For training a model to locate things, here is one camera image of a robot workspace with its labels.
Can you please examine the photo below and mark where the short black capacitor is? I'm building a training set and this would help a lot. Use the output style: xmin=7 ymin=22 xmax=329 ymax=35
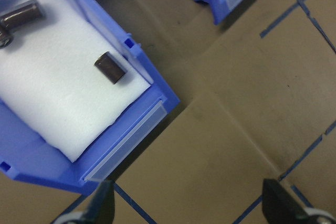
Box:
xmin=93 ymin=51 xmax=129 ymax=86

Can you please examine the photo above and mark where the blue bin with capacitors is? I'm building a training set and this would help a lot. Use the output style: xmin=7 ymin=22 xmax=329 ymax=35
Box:
xmin=0 ymin=0 xmax=182 ymax=196

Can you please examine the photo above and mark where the white foam pad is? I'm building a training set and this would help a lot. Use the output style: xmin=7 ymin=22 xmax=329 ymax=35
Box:
xmin=0 ymin=0 xmax=152 ymax=162

